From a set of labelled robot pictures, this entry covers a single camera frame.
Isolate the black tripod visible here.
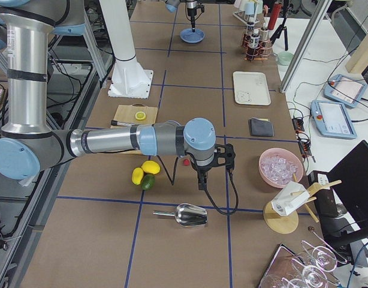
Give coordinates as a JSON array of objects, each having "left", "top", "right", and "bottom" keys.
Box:
[{"left": 270, "top": 0, "right": 292, "bottom": 51}]

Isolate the lemon half slice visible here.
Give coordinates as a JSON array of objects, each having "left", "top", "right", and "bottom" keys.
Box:
[{"left": 134, "top": 111, "right": 146, "bottom": 121}]

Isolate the glass rack tray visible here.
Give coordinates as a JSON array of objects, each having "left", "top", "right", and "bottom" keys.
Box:
[{"left": 258, "top": 240, "right": 348, "bottom": 288}]

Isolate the red cylinder bottle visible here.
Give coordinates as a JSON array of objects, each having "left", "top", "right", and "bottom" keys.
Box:
[{"left": 268, "top": 1, "right": 282, "bottom": 31}]

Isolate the black monitor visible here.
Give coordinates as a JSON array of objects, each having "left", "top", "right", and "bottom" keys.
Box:
[{"left": 316, "top": 140, "right": 368, "bottom": 248}]

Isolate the far teach pendant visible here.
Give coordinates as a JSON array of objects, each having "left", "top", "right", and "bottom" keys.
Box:
[{"left": 324, "top": 74, "right": 367, "bottom": 108}]

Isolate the aluminium frame post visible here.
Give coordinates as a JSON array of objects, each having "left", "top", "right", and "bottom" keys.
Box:
[{"left": 279, "top": 0, "right": 332, "bottom": 93}]

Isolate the yellow lemon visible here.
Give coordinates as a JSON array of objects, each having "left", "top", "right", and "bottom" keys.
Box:
[
  {"left": 131, "top": 167, "right": 144, "bottom": 185},
  {"left": 141, "top": 160, "right": 161, "bottom": 175}
]

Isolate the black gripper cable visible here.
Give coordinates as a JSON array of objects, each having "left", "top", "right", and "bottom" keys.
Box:
[{"left": 156, "top": 152, "right": 240, "bottom": 216}]

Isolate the near teach pendant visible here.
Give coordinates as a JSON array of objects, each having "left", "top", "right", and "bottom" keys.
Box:
[{"left": 310, "top": 100, "right": 357, "bottom": 139}]

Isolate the tea bottle right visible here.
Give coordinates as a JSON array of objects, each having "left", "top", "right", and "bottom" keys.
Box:
[{"left": 246, "top": 19, "right": 255, "bottom": 35}]

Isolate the steel ice scoop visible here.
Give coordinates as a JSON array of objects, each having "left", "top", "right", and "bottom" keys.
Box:
[{"left": 153, "top": 203, "right": 208, "bottom": 227}]

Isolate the blue plate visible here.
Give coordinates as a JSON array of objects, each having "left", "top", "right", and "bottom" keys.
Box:
[{"left": 179, "top": 28, "right": 205, "bottom": 44}]

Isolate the steel muddler black tip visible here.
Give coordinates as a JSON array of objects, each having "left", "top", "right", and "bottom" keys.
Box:
[{"left": 110, "top": 120, "right": 135, "bottom": 127}]

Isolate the small circuit board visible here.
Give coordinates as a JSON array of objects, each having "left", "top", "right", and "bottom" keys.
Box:
[{"left": 292, "top": 118, "right": 304, "bottom": 131}]

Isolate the tea bottle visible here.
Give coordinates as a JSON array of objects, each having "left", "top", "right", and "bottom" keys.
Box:
[
  {"left": 249, "top": 29, "right": 260, "bottom": 49},
  {"left": 246, "top": 19, "right": 255, "bottom": 35},
  {"left": 260, "top": 26, "right": 269, "bottom": 41}
]

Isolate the bamboo cutting board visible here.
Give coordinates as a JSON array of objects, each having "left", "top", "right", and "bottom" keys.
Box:
[{"left": 109, "top": 104, "right": 159, "bottom": 155}]

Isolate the tea bottle front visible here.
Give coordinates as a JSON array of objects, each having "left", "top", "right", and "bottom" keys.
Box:
[{"left": 260, "top": 26, "right": 269, "bottom": 41}]

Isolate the copper wire bottle rack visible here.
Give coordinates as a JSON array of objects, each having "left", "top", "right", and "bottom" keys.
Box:
[{"left": 242, "top": 29, "right": 273, "bottom": 61}]

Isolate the white paper cup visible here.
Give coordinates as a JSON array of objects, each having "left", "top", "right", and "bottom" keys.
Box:
[{"left": 271, "top": 181, "right": 310, "bottom": 217}]

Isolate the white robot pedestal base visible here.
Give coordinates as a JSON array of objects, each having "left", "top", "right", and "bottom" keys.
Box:
[{"left": 99, "top": 0, "right": 153, "bottom": 99}]

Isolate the green lime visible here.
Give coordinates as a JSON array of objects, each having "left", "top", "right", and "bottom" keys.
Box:
[{"left": 140, "top": 174, "right": 155, "bottom": 191}]

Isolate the yellow lemon lower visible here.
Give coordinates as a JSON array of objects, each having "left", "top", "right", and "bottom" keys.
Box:
[{"left": 131, "top": 167, "right": 144, "bottom": 185}]

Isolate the teach pendant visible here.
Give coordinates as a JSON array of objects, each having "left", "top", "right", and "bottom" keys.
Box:
[
  {"left": 310, "top": 100, "right": 357, "bottom": 139},
  {"left": 324, "top": 74, "right": 367, "bottom": 108}
]

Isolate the cream bear tray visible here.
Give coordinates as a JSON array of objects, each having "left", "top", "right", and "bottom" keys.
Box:
[{"left": 233, "top": 71, "right": 271, "bottom": 106}]

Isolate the tea bottle left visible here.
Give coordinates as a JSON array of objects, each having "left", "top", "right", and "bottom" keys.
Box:
[{"left": 249, "top": 29, "right": 260, "bottom": 49}]

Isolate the grey yellow cloth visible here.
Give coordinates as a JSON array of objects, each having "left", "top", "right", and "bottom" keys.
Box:
[{"left": 248, "top": 118, "right": 274, "bottom": 137}]

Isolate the yellow lemon upper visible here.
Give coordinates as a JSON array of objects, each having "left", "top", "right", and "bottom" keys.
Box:
[{"left": 141, "top": 160, "right": 161, "bottom": 175}]

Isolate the green cup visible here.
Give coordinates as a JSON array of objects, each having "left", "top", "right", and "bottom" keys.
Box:
[{"left": 277, "top": 51, "right": 294, "bottom": 66}]

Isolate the pink bowl of ice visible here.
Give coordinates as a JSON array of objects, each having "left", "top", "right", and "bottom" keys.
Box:
[{"left": 258, "top": 148, "right": 304, "bottom": 188}]

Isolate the wooden cup stand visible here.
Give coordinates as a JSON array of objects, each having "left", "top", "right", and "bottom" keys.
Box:
[{"left": 263, "top": 180, "right": 342, "bottom": 234}]

